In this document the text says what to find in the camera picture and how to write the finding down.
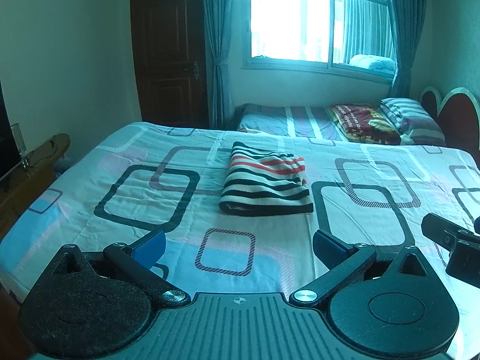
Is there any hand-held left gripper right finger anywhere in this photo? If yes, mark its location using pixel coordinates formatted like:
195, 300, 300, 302
289, 229, 432, 306

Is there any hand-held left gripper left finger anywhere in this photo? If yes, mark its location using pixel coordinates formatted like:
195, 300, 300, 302
47, 229, 192, 306

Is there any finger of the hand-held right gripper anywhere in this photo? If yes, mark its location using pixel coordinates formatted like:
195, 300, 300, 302
421, 213, 480, 252

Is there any striped knit sweater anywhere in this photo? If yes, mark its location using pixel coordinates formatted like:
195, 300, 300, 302
218, 141, 315, 217

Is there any bed with geometric patterned sheet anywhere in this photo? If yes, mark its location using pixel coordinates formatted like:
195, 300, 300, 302
0, 121, 480, 308

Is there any red heart-shaped headboard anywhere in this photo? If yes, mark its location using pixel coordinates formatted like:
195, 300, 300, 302
419, 86, 480, 154

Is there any striped pillow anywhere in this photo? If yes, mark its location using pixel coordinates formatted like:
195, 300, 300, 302
379, 97, 446, 146

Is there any folded maroon blanket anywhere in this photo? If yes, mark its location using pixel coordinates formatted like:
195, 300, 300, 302
325, 103, 402, 146

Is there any wooden cabinet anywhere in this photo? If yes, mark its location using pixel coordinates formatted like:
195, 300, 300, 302
0, 133, 71, 241

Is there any bed with striped sheet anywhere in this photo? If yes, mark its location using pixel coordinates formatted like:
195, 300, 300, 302
236, 103, 447, 147

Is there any small clear stand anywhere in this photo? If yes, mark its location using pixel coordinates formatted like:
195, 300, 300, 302
10, 123, 29, 167

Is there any black television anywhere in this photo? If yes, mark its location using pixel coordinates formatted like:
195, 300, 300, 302
0, 82, 23, 182

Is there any folded light blue quilt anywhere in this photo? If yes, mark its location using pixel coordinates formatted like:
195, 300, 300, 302
349, 54, 397, 73

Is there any dark wooden door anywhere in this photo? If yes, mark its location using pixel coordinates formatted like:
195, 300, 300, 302
129, 0, 211, 130

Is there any teal curtain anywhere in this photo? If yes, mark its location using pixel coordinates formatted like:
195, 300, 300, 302
200, 0, 235, 130
343, 0, 428, 100

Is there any window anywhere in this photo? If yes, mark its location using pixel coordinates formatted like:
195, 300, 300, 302
242, 0, 398, 74

